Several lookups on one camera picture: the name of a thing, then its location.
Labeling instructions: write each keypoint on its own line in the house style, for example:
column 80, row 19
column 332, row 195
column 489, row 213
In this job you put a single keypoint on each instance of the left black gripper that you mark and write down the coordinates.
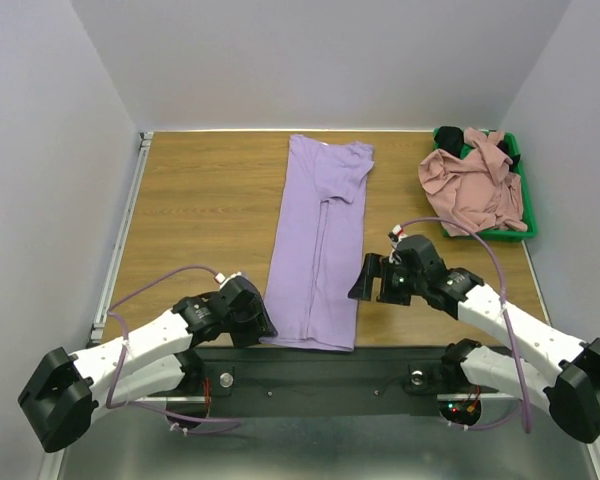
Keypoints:
column 260, row 325

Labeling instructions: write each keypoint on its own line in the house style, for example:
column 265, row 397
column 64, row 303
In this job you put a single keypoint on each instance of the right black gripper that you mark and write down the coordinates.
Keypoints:
column 383, row 279

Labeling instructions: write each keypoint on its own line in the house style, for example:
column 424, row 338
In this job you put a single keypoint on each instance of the purple t-shirt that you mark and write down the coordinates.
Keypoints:
column 318, row 247

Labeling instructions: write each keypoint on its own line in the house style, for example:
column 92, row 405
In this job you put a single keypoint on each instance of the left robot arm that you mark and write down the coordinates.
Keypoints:
column 67, row 392

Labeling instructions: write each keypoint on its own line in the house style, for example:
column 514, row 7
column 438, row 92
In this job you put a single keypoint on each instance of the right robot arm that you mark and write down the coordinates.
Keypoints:
column 557, row 373

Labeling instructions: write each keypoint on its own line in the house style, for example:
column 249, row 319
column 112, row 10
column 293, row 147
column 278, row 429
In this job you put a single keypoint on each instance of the pink t-shirt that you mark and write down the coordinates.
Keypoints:
column 475, row 190

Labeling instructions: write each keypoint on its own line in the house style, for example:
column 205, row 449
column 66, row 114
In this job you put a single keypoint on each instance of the black t-shirt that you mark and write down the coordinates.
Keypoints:
column 450, row 139

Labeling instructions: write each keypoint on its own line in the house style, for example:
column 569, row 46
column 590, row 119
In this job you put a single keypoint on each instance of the right electronics board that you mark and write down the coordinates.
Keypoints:
column 462, row 412

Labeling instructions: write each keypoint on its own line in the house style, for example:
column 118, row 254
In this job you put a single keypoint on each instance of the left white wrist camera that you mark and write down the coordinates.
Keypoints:
column 221, row 279

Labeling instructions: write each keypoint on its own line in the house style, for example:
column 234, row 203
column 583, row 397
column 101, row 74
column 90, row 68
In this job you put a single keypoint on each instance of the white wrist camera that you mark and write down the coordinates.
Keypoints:
column 221, row 279
column 396, row 235

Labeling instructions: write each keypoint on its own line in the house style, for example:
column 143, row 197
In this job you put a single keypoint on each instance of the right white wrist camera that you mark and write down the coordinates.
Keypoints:
column 396, row 235

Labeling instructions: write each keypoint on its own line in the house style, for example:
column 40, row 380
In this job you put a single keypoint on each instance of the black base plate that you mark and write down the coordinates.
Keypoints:
column 278, row 382

